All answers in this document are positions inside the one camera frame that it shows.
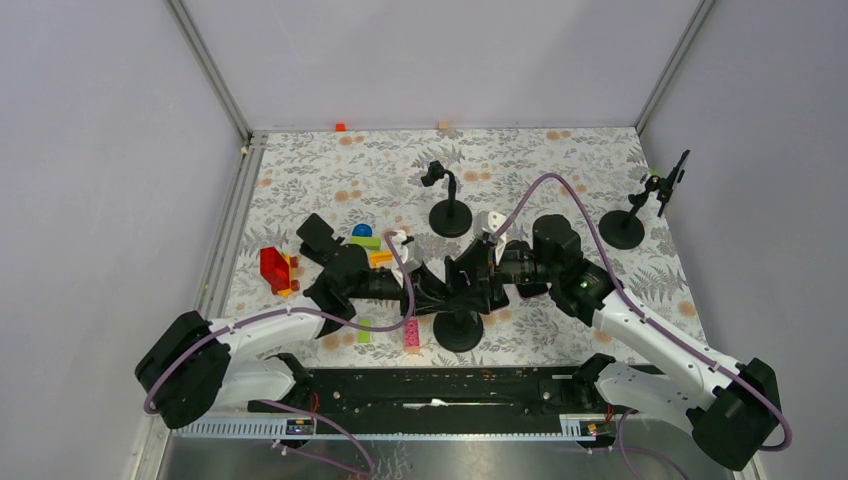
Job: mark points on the long green block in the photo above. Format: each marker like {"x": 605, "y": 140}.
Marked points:
{"x": 367, "y": 242}

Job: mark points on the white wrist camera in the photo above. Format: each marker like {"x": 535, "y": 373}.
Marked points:
{"x": 410, "y": 255}
{"x": 488, "y": 223}

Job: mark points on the pink studded toy brick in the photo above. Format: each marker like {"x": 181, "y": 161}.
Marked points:
{"x": 411, "y": 336}

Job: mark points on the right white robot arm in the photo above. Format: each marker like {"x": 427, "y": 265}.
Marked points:
{"x": 729, "y": 408}

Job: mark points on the black pole stand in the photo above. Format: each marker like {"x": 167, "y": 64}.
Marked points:
{"x": 449, "y": 218}
{"x": 622, "y": 229}

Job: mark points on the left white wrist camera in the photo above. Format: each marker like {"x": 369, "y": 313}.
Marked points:
{"x": 410, "y": 255}

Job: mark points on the small green block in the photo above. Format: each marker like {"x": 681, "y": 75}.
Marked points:
{"x": 364, "y": 336}

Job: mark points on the blue arch block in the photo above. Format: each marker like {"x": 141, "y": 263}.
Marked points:
{"x": 362, "y": 230}

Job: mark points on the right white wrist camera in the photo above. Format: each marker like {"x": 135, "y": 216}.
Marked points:
{"x": 488, "y": 223}

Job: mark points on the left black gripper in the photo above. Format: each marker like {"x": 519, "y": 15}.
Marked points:
{"x": 432, "y": 288}

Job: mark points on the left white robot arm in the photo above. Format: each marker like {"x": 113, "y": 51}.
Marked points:
{"x": 197, "y": 365}

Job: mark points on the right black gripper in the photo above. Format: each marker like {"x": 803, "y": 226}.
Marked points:
{"x": 498, "y": 291}

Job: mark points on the orange triangular plastic frame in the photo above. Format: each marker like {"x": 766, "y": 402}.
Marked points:
{"x": 381, "y": 259}

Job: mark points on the black phone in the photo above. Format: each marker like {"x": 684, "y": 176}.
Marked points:
{"x": 458, "y": 282}
{"x": 667, "y": 184}

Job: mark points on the floral patterned table mat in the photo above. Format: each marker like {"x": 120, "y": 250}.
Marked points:
{"x": 373, "y": 177}

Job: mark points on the red yellow toy truck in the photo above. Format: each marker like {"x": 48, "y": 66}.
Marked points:
{"x": 277, "y": 269}

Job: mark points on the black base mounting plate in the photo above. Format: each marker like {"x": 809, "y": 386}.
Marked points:
{"x": 449, "y": 401}

